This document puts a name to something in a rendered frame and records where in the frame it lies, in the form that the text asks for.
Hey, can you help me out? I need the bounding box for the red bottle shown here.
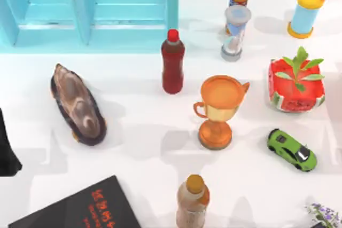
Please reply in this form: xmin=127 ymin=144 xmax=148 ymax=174
xmin=161 ymin=29 xmax=185 ymax=95

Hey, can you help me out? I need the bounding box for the orange trophy cup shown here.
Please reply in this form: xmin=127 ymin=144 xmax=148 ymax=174
xmin=192 ymin=75 xmax=251 ymax=151

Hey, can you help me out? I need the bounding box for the clear grey small bottle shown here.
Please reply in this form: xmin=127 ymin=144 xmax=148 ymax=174
xmin=220 ymin=35 xmax=244 ymax=62

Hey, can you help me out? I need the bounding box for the light blue rack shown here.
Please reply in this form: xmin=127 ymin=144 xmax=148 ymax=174
xmin=0 ymin=0 xmax=180 ymax=48

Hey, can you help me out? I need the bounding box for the clear cup with blue label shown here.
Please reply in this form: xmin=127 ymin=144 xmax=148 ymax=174
xmin=224 ymin=5 xmax=252 ymax=37

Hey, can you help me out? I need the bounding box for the brown bottle with orange cap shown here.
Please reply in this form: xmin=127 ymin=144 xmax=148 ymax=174
xmin=175 ymin=174 xmax=211 ymax=228

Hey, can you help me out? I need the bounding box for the red watermelon plant pot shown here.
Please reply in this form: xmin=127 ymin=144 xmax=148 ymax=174
xmin=268 ymin=46 xmax=326 ymax=113

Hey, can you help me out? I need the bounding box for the green toy car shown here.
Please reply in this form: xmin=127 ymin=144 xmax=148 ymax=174
xmin=267 ymin=128 xmax=318 ymax=172

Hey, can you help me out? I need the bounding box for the black book with red lettering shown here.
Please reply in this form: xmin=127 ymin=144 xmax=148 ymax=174
xmin=7 ymin=175 xmax=142 ymax=228

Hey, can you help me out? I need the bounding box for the light blue can yellow lid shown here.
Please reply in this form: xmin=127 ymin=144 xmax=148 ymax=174
xmin=287 ymin=0 xmax=326 ymax=38

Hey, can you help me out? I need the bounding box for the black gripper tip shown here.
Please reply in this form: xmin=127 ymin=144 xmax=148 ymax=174
xmin=0 ymin=108 xmax=23 ymax=178

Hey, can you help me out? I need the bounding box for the purple flower plant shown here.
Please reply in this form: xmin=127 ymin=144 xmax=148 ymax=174
xmin=305 ymin=202 xmax=342 ymax=228

